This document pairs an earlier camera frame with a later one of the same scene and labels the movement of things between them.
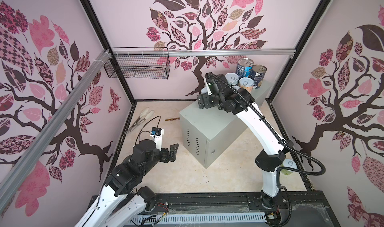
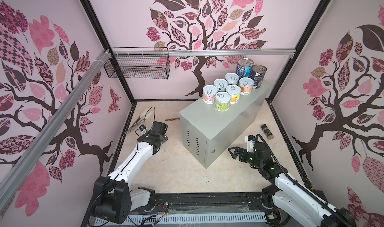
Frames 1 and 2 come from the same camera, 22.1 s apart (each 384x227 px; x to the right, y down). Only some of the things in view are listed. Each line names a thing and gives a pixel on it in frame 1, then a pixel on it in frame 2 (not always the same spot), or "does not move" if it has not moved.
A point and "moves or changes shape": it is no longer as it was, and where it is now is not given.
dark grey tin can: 258,72 does not move
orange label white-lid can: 246,83 does not move
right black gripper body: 208,102 -> 251,160
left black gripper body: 164,156 -> 163,139
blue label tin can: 244,65 does not move
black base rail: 306,209 does not move
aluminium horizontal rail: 203,52 does not move
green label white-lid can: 288,162 moves or changes shape
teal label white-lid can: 232,78 does not move
